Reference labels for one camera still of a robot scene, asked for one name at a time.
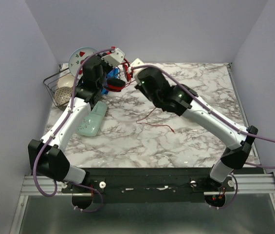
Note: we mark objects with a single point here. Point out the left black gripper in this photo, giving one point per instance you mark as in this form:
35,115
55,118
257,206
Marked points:
107,65

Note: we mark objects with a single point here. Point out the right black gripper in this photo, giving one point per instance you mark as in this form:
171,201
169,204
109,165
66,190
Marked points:
138,73

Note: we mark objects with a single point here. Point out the red black headphones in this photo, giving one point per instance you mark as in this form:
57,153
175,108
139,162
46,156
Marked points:
117,85

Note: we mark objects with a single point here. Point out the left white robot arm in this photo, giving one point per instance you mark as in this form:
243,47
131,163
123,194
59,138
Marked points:
46,155

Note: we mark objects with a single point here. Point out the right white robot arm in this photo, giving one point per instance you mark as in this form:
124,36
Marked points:
185,102

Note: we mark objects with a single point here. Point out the blue cloth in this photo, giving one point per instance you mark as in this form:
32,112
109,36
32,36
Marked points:
115,73

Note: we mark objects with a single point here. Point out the cream ceramic bowl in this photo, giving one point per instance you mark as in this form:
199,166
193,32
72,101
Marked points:
65,81

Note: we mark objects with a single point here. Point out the grey patterned bowl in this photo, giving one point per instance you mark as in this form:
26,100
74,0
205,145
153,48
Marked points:
63,95

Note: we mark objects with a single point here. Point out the mint green rectangular tray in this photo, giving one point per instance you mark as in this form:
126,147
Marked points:
90,124

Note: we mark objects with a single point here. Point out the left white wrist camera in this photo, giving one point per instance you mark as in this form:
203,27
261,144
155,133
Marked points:
114,58

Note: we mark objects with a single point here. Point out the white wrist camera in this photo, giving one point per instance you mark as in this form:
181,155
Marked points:
114,58
134,67

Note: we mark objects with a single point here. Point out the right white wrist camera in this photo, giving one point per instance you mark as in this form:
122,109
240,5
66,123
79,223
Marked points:
134,67

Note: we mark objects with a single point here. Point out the black wire dish rack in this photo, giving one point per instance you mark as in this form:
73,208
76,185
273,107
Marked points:
51,85

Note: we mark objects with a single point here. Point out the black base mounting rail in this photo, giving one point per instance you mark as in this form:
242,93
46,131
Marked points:
149,185

